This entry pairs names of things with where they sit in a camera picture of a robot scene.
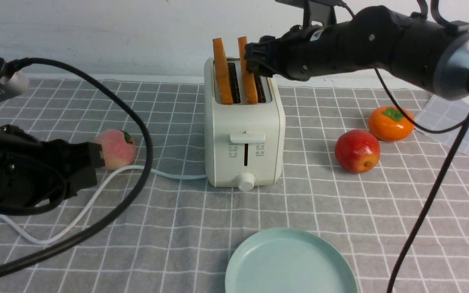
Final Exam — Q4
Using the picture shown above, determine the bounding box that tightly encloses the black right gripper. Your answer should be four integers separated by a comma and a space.
244, 22, 361, 81

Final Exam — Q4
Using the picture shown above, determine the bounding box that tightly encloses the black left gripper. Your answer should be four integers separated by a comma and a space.
0, 126, 105, 210

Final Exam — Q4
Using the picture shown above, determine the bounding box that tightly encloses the toasted bread slice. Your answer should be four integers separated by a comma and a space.
213, 38, 233, 105
238, 36, 259, 104

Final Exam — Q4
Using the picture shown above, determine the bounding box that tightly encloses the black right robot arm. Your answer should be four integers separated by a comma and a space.
244, 5, 469, 101

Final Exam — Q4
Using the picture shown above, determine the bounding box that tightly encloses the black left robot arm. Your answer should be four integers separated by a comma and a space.
0, 125, 105, 216

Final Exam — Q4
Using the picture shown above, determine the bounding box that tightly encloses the pink peach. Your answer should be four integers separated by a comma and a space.
93, 129, 137, 171

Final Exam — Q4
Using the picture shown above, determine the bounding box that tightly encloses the white two-slot toaster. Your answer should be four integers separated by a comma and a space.
204, 58, 285, 191

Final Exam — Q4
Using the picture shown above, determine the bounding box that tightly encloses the red apple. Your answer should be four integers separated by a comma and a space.
334, 129, 380, 174

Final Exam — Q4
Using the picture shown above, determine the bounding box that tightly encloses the orange persimmon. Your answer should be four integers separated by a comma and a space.
368, 106, 414, 142

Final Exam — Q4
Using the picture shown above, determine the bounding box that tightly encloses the light green plate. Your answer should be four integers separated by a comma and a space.
225, 227, 359, 293

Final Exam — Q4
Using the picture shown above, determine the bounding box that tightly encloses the grey checked tablecloth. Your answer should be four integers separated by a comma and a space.
0, 78, 469, 293

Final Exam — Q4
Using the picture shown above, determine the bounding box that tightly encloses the white toaster power cord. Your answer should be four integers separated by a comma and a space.
0, 165, 208, 245

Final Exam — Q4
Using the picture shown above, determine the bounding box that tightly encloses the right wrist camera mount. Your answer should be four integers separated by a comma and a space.
276, 0, 344, 28

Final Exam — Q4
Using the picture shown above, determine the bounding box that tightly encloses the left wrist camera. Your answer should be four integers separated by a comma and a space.
0, 57, 30, 122

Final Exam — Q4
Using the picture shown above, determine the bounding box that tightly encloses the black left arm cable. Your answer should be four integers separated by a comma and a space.
0, 57, 154, 284

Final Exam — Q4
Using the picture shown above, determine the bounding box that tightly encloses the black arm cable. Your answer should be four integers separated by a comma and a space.
375, 57, 469, 293
0, 57, 154, 284

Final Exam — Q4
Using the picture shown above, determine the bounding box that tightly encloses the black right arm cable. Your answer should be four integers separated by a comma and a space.
375, 57, 469, 293

